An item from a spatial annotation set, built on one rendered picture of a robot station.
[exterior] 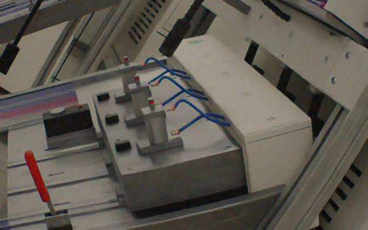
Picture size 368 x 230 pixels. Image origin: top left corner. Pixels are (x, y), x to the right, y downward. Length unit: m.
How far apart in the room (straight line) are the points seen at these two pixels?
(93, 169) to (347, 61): 0.41
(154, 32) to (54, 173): 1.25
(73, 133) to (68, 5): 1.10
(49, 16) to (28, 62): 3.36
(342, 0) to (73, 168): 0.46
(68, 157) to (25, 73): 4.49
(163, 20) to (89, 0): 0.22
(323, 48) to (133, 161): 0.25
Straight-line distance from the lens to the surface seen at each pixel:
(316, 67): 0.91
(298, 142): 0.92
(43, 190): 0.90
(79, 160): 1.15
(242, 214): 0.90
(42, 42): 5.60
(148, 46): 2.33
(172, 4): 2.32
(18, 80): 5.66
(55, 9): 2.28
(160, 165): 0.91
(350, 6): 0.86
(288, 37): 1.03
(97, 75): 1.53
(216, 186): 0.93
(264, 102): 0.99
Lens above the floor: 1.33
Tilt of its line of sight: 7 degrees down
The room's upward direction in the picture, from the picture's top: 32 degrees clockwise
